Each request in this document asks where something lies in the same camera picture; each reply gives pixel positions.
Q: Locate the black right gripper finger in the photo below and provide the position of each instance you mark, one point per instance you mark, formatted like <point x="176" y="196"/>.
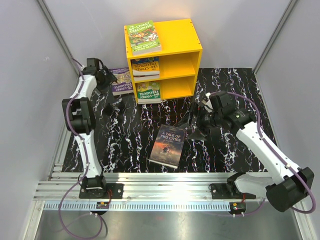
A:
<point x="190" y="118"/>
<point x="197" y="135"/>

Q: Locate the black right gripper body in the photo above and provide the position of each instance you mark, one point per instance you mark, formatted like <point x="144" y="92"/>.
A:
<point x="206" y="118"/>

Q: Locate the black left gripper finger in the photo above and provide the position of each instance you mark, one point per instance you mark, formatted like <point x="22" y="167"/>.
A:
<point x="102" y="89"/>
<point x="109" y="77"/>

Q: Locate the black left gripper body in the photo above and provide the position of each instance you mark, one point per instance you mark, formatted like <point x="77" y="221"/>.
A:
<point x="102" y="78"/>

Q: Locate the purple 52-storey treehouse book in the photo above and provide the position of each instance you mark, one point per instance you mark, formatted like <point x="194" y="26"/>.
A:
<point x="123" y="85"/>

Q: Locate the dark Tale of Two Cities book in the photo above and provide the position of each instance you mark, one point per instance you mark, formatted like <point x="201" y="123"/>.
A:
<point x="168" y="146"/>

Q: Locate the green treehouse book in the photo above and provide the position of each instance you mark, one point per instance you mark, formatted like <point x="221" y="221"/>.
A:
<point x="148" y="90"/>

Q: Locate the dark blue treehouse book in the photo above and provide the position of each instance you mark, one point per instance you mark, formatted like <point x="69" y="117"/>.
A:
<point x="149" y="101"/>

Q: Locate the yellow 130-storey treehouse book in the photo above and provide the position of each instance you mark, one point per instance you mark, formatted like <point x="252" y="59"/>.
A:
<point x="146" y="66"/>

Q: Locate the lime 65-storey treehouse book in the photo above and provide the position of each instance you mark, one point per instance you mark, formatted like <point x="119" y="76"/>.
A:
<point x="143" y="38"/>

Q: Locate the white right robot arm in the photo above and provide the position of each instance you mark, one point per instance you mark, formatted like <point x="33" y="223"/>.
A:
<point x="288" y="186"/>

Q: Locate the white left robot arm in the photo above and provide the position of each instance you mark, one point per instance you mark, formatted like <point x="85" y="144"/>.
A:
<point x="80" y="120"/>

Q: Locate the yellow wooden shelf cabinet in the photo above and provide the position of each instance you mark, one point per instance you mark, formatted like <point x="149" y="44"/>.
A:
<point x="179" y="59"/>

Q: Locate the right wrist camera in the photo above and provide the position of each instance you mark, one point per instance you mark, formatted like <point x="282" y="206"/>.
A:
<point x="206" y="101"/>

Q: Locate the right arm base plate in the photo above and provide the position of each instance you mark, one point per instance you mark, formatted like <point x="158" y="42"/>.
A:
<point x="238" y="206"/>

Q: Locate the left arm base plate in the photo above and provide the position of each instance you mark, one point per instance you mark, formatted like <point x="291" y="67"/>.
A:
<point x="102" y="197"/>

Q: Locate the white slotted cable duct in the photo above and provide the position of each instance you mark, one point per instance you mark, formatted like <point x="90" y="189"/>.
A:
<point x="120" y="206"/>

